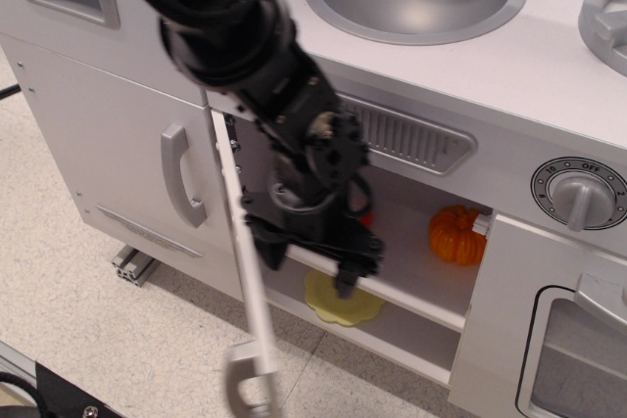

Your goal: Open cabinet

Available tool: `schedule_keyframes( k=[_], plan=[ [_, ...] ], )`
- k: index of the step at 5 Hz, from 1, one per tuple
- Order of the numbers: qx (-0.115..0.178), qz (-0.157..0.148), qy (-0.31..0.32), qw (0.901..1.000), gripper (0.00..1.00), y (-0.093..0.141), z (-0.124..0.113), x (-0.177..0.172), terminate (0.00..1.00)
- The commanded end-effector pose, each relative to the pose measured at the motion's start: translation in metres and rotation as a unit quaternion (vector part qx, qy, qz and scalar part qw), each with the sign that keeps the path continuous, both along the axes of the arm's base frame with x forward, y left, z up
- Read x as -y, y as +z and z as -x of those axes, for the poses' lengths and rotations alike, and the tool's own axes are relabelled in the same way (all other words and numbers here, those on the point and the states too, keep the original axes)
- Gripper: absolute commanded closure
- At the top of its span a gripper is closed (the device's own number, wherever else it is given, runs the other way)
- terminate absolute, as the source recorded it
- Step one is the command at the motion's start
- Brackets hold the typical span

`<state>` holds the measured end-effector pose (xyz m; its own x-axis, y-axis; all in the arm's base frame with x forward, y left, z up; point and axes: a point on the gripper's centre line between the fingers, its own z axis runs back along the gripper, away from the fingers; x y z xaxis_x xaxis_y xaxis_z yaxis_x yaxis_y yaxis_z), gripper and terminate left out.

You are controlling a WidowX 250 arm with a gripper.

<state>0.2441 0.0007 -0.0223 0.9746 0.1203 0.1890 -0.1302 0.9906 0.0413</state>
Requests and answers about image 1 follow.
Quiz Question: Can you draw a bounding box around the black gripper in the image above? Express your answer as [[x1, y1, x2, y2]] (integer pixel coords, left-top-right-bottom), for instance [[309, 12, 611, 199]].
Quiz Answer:
[[241, 193, 384, 300]]

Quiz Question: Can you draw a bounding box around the silver cabinet door handle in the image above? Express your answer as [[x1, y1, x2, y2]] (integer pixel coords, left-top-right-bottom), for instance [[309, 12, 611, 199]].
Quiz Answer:
[[224, 341, 274, 418]]

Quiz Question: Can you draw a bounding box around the white cabinet door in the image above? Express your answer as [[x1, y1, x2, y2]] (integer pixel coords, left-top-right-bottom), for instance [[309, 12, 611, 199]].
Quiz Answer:
[[211, 111, 284, 418]]

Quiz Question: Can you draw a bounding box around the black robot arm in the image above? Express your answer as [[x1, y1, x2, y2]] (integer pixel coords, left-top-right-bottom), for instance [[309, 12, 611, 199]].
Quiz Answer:
[[145, 0, 383, 299]]

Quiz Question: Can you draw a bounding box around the yellow scalloped plate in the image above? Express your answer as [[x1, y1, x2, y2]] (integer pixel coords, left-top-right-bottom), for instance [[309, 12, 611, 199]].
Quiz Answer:
[[304, 270, 386, 327]]

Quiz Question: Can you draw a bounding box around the orange toy pumpkin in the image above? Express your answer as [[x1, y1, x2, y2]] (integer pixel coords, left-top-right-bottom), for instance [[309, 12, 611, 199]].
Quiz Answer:
[[428, 205, 487, 266]]

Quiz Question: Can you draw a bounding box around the silver fridge emblem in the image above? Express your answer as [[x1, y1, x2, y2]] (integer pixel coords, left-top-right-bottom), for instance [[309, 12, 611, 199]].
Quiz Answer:
[[96, 205, 203, 258]]

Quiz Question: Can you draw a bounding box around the silver vent grille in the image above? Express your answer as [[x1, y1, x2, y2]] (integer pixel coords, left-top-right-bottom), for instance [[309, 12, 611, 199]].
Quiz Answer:
[[340, 94, 477, 175]]

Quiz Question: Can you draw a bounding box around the aluminium extrusion bar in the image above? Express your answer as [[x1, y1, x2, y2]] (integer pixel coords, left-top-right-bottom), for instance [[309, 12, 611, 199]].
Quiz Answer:
[[112, 246, 160, 287]]

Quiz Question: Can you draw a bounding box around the white fridge door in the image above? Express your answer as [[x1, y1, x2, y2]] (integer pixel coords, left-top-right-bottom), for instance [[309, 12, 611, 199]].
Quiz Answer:
[[1, 36, 242, 298]]

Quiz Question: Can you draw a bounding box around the white toy kitchen unit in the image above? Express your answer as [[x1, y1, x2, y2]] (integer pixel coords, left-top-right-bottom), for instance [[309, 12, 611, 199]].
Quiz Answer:
[[1, 0, 626, 417]]

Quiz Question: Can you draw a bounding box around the silver timer knob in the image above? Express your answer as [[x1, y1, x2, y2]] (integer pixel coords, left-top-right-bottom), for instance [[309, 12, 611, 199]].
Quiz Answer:
[[530, 157, 626, 232]]

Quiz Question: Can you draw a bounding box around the silver stove burner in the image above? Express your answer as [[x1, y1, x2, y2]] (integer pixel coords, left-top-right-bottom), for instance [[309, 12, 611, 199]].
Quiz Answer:
[[578, 0, 626, 75]]

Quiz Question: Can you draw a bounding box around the silver fridge door handle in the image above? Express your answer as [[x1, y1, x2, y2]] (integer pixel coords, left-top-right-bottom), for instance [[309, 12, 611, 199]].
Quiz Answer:
[[160, 123, 207, 228]]

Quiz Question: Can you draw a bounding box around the black base with cable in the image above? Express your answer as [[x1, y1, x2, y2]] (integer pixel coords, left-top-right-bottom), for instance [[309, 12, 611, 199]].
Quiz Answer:
[[1, 362, 122, 418]]

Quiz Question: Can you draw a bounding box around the silver oven door handle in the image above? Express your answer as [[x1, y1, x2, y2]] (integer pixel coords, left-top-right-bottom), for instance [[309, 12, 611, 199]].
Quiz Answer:
[[573, 273, 626, 333]]

